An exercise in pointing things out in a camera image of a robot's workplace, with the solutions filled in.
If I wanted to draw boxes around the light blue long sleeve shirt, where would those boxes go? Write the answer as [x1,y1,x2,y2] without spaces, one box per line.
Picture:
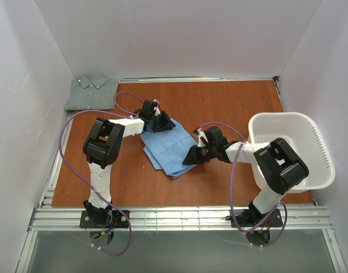
[140,119,197,179]

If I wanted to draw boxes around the grey long sleeve shirt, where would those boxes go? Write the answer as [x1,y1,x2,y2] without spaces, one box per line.
[64,76,119,111]

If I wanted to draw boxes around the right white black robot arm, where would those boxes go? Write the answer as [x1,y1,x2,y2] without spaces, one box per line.
[183,126,309,226]

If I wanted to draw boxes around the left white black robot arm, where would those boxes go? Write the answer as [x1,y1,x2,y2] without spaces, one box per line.
[82,100,176,228]

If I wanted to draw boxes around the white plastic laundry basket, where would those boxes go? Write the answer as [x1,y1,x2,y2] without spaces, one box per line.
[248,112,335,193]

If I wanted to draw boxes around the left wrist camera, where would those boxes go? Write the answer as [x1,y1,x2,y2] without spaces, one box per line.
[153,99,161,117]

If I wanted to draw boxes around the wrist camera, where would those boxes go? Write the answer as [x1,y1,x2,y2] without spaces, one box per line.
[153,99,161,117]
[193,126,208,148]

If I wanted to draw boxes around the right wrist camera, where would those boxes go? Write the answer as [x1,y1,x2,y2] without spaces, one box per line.
[193,126,208,148]

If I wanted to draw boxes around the aluminium back frame rail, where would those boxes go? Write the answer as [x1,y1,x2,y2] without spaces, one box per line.
[119,77,272,84]

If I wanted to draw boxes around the aluminium frame rail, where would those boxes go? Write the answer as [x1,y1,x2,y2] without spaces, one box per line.
[38,121,73,208]
[272,76,284,111]
[28,205,333,231]
[119,77,272,84]

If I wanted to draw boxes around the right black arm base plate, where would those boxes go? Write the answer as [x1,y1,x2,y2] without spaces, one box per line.
[225,209,283,228]

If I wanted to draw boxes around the aluminium right frame rail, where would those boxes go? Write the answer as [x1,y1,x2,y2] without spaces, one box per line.
[272,76,284,111]

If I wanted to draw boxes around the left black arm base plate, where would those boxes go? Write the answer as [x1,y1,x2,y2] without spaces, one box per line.
[79,210,130,229]

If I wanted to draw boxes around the aluminium front frame rail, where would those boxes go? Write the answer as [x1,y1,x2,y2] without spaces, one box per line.
[28,205,333,231]

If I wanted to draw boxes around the aluminium left frame rail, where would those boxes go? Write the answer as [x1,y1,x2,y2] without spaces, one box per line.
[38,121,73,208]

